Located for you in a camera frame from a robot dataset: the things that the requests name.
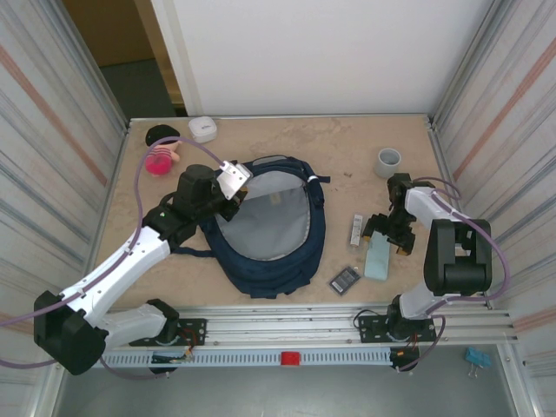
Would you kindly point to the navy blue backpack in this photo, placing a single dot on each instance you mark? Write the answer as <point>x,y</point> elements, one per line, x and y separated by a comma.
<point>269,226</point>

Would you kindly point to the black calculator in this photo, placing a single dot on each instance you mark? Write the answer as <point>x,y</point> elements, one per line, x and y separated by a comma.
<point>344,281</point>

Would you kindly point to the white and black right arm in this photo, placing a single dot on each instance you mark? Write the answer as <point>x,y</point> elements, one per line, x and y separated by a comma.
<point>456,260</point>

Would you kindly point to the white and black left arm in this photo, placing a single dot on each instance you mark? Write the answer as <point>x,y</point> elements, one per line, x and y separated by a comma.
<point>117,269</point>

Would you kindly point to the pink plush doll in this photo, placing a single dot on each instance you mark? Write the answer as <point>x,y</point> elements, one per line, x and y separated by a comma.
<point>158,163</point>

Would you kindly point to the grey plastic cup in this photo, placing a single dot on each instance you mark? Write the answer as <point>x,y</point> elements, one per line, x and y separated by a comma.
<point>388,167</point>

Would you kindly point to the white rounded plastic box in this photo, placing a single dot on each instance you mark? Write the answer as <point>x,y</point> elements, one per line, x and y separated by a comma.
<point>202,129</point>

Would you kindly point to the blue binder clip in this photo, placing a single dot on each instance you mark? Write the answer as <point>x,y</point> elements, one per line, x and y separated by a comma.
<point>477,357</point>

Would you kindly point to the red button block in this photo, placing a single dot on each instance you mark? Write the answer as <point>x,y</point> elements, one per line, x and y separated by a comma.
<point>290,358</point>

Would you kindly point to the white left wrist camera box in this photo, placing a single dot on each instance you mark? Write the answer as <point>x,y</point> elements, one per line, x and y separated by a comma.
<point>233,179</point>

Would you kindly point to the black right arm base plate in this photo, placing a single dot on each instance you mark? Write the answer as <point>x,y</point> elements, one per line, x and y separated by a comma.
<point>369,330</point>

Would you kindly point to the aluminium mounting rail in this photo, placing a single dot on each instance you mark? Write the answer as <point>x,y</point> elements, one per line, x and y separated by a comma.
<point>282,323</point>

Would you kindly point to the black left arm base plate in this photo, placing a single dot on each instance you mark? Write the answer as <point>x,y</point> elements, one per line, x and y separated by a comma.
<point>193,330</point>

